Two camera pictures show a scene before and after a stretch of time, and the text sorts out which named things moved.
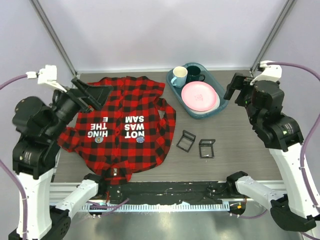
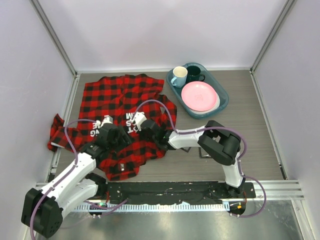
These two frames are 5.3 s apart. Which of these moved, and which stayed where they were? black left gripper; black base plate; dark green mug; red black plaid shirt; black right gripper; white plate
Moved: black right gripper; black left gripper
Stayed: black base plate; white plate; red black plaid shirt; dark green mug
